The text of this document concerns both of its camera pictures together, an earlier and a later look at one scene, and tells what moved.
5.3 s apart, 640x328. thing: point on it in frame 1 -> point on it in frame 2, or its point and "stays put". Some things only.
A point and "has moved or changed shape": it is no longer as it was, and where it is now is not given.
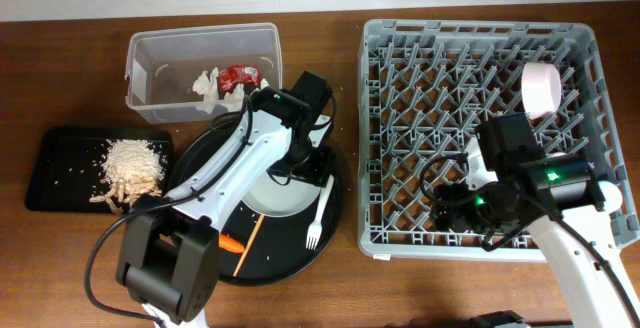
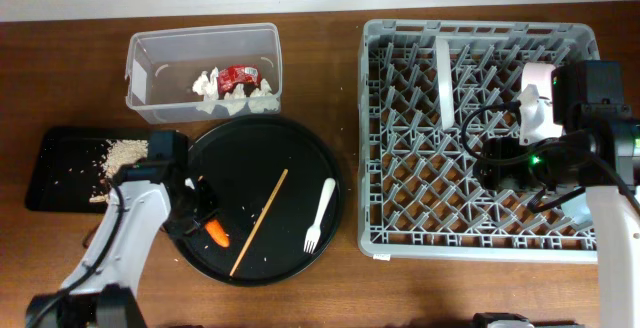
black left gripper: (319, 171) -> (205, 189)
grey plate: (270, 198) -> (444, 82)
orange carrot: (229, 243) has moved or changed shape
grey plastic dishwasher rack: (424, 87) stays put
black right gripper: (449, 208) -> (497, 163)
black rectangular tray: (67, 163) stays put
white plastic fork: (315, 228) stays put
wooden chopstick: (248, 245) stays put
